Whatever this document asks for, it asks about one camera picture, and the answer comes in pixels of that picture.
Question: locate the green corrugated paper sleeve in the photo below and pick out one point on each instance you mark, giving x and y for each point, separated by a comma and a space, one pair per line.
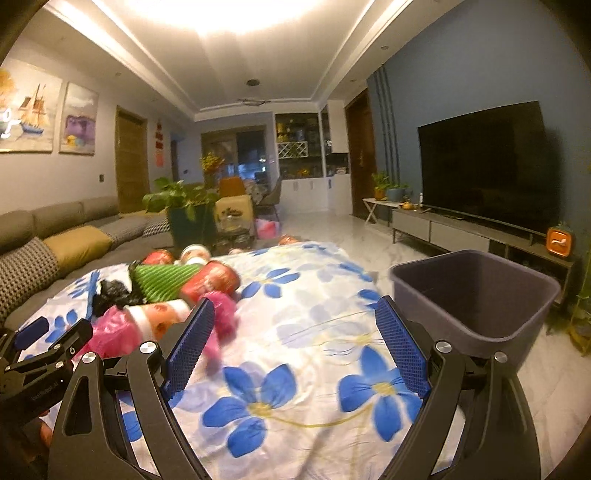
161, 281

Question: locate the yellow ottoman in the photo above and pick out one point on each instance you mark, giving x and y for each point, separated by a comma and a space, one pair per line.
235, 205

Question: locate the glass jar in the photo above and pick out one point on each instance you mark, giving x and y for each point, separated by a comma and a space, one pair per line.
233, 221

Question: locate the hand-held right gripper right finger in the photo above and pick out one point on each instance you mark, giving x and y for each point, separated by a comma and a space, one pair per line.
404, 350

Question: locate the white and red paper cup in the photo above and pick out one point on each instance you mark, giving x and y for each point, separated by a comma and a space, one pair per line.
194, 254

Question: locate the grey plastic bin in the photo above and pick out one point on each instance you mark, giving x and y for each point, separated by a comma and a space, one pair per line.
461, 295

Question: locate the yellow plant stand with vines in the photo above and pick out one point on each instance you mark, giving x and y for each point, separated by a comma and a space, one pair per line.
579, 318

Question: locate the small patterned cushion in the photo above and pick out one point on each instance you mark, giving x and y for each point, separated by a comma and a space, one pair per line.
156, 227

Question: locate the black flat television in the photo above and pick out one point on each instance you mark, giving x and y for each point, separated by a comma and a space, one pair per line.
485, 166

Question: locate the person's left hand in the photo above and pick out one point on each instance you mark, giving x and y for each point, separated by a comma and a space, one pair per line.
45, 427

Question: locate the black plastic bag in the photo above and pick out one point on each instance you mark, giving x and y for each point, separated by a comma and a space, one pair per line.
111, 293

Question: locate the small white side table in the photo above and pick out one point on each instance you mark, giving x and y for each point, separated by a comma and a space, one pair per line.
376, 201

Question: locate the pink plastic bag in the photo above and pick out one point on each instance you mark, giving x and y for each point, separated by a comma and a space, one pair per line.
115, 330

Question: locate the dark wooden door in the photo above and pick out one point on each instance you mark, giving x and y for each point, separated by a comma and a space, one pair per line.
361, 157

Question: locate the grey sofa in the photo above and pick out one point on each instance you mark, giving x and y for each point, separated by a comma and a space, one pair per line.
60, 217

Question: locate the dark ceiling lamp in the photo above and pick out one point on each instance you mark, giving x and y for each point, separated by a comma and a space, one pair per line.
251, 100

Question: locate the houndstooth cushion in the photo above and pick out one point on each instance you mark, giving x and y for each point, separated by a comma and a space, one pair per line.
25, 274

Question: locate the red wall decoration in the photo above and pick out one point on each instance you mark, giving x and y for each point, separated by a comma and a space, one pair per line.
159, 143

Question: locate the yellow cushion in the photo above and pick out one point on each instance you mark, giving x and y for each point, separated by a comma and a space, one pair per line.
78, 243

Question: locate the green plant in dark planter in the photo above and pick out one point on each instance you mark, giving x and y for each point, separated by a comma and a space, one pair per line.
189, 221

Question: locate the yellow flowers in vase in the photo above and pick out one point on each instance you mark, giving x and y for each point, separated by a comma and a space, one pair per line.
210, 164

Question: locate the purple painting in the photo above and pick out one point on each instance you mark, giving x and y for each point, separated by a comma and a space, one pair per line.
78, 120

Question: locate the light wooden door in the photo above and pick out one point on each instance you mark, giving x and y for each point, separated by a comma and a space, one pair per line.
131, 161

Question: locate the orange and white paper cup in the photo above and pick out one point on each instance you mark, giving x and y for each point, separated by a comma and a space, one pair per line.
159, 318

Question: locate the blue floral blanket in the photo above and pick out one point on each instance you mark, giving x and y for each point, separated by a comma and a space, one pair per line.
300, 332

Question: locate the large red paper cup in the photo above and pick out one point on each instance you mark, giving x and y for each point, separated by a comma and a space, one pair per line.
212, 279

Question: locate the glass balcony door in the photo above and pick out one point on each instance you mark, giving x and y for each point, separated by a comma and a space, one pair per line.
249, 152

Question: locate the white display cabinet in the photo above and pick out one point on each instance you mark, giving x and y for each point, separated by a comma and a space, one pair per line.
300, 194

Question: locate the orange chair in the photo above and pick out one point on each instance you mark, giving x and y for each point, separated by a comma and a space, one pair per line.
231, 187

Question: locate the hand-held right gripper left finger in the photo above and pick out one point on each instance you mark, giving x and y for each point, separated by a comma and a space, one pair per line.
187, 350

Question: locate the small orange paper cup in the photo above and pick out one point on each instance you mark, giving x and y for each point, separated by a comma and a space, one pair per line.
288, 240

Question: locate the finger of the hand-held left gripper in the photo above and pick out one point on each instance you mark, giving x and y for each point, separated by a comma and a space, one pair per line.
76, 337
32, 331

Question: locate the plant in blue pot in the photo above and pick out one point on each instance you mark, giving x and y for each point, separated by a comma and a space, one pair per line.
396, 194

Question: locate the orange table clock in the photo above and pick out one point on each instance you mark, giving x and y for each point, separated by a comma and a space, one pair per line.
560, 241

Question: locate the grey television stand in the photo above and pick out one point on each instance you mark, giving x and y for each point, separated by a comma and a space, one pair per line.
457, 233

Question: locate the plant in orange pot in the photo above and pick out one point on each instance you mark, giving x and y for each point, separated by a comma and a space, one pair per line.
380, 189

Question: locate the dark coffee table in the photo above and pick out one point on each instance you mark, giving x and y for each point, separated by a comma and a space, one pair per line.
235, 242

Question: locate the grey dining chair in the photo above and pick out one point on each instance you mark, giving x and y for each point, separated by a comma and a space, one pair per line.
272, 196

